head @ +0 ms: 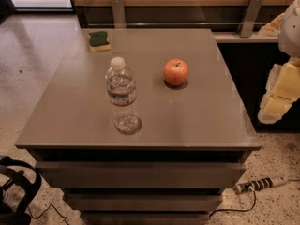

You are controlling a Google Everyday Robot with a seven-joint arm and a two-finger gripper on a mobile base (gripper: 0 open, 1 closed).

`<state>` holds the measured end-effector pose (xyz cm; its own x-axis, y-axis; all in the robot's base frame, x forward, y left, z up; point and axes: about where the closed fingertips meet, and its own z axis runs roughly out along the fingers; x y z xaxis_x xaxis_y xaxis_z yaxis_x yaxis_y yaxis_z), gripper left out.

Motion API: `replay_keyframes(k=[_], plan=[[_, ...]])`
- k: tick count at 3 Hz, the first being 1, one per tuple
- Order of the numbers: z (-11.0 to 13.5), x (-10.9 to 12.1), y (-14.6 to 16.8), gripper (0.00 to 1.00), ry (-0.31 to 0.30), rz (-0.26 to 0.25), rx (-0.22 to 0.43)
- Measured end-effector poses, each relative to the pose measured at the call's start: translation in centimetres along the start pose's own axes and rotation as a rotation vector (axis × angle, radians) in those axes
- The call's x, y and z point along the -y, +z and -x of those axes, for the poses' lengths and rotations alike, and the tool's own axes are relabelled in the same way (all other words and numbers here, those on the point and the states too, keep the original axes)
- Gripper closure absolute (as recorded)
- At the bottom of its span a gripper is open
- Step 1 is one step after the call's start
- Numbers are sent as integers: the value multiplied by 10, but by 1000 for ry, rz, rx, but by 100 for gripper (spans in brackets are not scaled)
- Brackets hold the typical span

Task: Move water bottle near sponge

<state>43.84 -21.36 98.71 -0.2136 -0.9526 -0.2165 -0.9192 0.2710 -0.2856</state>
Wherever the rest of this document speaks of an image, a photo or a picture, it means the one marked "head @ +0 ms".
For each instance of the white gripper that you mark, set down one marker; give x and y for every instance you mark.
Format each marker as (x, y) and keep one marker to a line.
(291, 32)

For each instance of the clear plastic water bottle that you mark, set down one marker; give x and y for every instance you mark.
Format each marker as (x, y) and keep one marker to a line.
(121, 90)

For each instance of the green and yellow sponge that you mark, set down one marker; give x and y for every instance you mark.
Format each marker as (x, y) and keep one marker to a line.
(99, 41)

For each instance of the red apple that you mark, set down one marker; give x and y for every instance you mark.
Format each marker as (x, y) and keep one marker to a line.
(175, 72)

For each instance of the white power strip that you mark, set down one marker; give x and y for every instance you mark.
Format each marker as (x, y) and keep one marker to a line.
(256, 185)

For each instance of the grey drawer cabinet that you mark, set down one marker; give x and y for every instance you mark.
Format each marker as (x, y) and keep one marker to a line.
(150, 132)

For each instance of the right metal bracket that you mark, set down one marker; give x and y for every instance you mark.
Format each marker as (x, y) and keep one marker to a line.
(248, 21)

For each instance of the metal bracket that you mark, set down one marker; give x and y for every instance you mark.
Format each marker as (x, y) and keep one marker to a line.
(119, 15)
(248, 21)

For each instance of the left metal bracket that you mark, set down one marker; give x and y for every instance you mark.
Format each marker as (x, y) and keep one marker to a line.
(119, 15)

